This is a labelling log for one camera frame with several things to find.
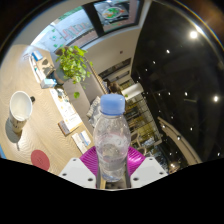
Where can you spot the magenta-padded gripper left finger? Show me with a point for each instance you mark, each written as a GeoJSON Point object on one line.
{"type": "Point", "coordinates": [78, 171]}

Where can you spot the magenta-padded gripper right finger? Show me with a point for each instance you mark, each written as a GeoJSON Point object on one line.
{"type": "Point", "coordinates": [148, 170]}

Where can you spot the clear blue-capped water bottle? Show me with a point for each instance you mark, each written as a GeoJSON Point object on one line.
{"type": "Point", "coordinates": [111, 140]}

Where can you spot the flat round red coaster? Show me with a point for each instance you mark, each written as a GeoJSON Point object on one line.
{"type": "Point", "coordinates": [40, 160]}

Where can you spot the grey chevron pillow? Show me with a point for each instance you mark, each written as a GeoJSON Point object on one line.
{"type": "Point", "coordinates": [94, 111]}

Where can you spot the white printed paper sheets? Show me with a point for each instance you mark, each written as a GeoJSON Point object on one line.
{"type": "Point", "coordinates": [63, 103]}

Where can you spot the grey curved sofa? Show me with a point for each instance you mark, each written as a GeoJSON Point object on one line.
{"type": "Point", "coordinates": [81, 100]}

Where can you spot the white round column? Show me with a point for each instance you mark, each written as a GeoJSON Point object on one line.
{"type": "Point", "coordinates": [133, 90]}

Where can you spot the white printed mug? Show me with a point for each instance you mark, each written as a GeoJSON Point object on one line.
{"type": "Point", "coordinates": [20, 108]}

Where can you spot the person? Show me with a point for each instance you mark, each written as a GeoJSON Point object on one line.
{"type": "Point", "coordinates": [115, 88]}

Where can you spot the small light blue box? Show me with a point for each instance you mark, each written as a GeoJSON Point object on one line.
{"type": "Point", "coordinates": [49, 83]}

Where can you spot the wooden heart card stand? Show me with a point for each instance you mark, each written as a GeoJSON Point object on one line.
{"type": "Point", "coordinates": [47, 70]}

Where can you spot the green potted plant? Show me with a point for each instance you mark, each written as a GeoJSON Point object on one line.
{"type": "Point", "coordinates": [73, 63]}

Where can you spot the group of ceiling spotlights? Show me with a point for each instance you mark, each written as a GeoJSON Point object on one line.
{"type": "Point", "coordinates": [193, 34]}

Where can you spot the colourful window poster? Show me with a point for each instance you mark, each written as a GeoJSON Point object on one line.
{"type": "Point", "coordinates": [115, 13]}

